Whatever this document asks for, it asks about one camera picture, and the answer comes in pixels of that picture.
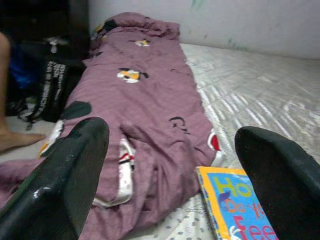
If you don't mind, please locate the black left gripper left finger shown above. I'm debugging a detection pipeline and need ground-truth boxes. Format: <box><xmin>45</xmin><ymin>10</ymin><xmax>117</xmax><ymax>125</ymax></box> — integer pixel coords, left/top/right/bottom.
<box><xmin>0</xmin><ymin>116</ymin><xmax>111</xmax><ymax>240</ymax></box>

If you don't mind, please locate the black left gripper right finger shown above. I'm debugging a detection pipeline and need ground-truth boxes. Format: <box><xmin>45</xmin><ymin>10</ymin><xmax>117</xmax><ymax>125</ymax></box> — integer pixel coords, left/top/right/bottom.
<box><xmin>234</xmin><ymin>125</ymin><xmax>320</xmax><ymax>240</ymax></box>

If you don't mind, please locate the colourful children's book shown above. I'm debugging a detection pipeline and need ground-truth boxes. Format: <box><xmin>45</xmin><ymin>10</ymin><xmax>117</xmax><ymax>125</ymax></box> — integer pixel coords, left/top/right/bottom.
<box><xmin>196</xmin><ymin>166</ymin><xmax>280</xmax><ymax>240</ymax></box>

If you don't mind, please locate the white patterned mattress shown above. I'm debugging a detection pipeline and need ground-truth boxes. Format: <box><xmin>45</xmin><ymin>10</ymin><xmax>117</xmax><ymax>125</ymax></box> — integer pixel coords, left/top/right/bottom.
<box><xmin>124</xmin><ymin>42</ymin><xmax>320</xmax><ymax>240</ymax></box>

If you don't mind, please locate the black bag white lettering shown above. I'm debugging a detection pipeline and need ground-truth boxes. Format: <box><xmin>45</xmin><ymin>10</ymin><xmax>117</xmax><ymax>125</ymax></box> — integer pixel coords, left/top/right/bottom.
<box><xmin>7</xmin><ymin>36</ymin><xmax>87</xmax><ymax>131</ymax></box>

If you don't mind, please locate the blue cloth item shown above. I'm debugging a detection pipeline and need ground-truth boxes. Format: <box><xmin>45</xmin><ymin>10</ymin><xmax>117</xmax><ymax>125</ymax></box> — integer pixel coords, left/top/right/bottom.
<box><xmin>9</xmin><ymin>43</ymin><xmax>38</xmax><ymax>90</ymax></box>

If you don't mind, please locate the purple cartoon print blanket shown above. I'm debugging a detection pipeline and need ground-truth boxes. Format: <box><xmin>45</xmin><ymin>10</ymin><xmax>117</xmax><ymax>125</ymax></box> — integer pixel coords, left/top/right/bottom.
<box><xmin>0</xmin><ymin>11</ymin><xmax>221</xmax><ymax>240</ymax></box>

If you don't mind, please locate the dark furniture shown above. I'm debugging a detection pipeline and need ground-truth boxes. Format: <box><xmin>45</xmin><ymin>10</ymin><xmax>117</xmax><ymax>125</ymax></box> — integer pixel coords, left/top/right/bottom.
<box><xmin>0</xmin><ymin>0</ymin><xmax>91</xmax><ymax>51</ymax></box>

